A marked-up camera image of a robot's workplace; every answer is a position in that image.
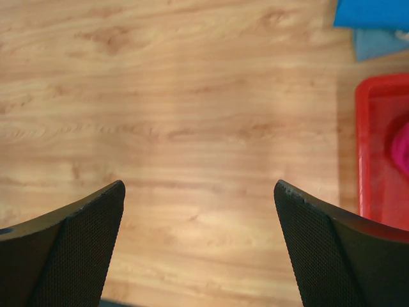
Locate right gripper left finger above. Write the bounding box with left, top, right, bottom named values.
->
left=1, top=180, right=125, bottom=306

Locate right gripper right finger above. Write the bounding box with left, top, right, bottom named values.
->
left=274, top=180, right=408, bottom=306

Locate blue t-shirt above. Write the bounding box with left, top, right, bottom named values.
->
left=334, top=0, right=408, bottom=32

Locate pink t-shirt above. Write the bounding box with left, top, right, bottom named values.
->
left=390, top=123, right=409, bottom=176

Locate red plastic bin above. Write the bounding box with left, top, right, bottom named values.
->
left=355, top=74, right=408, bottom=230

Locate grey-blue folded t-shirt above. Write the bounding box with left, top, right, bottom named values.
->
left=352, top=29, right=408, bottom=61

